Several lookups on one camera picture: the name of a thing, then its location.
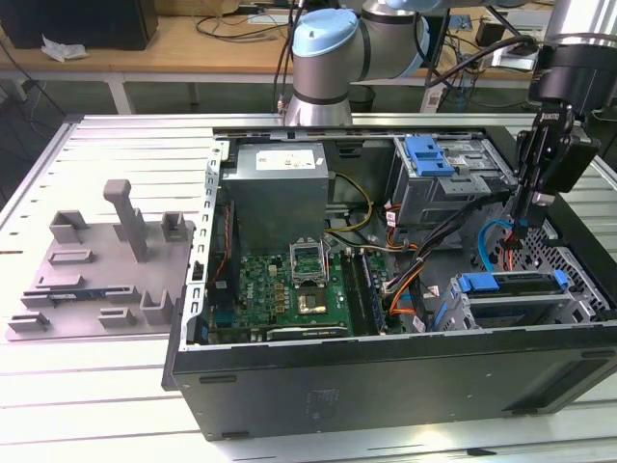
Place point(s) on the CPU socket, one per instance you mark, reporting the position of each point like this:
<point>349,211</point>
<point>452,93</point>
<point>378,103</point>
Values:
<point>311,301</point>

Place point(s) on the wooden workbench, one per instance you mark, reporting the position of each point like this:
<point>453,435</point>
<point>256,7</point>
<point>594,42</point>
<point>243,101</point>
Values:
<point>193,58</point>

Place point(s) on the green motherboard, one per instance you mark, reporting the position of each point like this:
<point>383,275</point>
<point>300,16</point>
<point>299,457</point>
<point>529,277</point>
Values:
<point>260,289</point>

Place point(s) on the grey parts rack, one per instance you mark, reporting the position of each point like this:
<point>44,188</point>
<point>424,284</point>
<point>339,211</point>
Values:
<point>111,270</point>

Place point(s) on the crumpled white wrapping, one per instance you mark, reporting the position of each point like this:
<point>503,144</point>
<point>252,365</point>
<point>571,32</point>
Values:
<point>62,50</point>

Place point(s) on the metal disk bay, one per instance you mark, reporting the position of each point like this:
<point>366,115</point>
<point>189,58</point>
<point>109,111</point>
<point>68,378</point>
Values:
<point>576,311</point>

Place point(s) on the black graphics card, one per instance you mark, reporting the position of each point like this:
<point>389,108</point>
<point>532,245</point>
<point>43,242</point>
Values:
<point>303,331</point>

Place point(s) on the black RAM slot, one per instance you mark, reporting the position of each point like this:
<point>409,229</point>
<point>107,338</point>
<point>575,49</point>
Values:
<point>351,289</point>
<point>374,289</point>
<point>366,289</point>
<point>358,289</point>

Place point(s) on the black computer tower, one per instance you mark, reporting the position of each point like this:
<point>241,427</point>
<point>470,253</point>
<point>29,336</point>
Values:
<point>441,38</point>

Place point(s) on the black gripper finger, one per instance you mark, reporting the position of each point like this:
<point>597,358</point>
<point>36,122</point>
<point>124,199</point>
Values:
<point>540,183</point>
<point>524,164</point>

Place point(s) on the black case fan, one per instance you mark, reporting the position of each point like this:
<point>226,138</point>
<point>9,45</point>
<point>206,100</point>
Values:
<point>226,251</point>

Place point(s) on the large black box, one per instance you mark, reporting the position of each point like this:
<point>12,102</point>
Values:
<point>72,24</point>

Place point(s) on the metal drive cage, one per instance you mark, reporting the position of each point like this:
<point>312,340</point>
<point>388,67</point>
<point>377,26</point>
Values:
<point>434,202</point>

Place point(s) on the blue plastic drive carrier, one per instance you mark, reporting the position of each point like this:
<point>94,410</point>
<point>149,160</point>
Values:
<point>426,159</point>

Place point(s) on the blue VGA port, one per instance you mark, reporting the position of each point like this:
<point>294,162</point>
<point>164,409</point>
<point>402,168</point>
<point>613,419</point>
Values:
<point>224,317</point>

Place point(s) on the black open PC case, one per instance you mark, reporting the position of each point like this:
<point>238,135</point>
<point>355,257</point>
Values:
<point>337,386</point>

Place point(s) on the grey power supply unit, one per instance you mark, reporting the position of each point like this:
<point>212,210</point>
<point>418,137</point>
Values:
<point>275,202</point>

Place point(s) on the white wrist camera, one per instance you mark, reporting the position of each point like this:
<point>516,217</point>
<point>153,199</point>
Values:
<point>506,59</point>

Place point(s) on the black waste bin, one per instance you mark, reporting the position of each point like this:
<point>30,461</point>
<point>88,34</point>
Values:
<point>361,99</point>

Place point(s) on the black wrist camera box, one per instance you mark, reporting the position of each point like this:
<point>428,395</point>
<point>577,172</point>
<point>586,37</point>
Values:
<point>576,164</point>

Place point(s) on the RAM stick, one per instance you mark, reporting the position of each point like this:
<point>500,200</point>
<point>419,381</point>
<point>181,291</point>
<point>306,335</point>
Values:
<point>72,295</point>

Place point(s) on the small black box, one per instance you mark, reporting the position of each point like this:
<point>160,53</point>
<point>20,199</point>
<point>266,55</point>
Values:
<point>487,34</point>

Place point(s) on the hard disk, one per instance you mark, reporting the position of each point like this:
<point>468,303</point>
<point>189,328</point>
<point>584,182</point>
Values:
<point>479,283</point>

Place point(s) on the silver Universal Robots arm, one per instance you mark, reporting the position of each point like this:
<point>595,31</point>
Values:
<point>328,58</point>

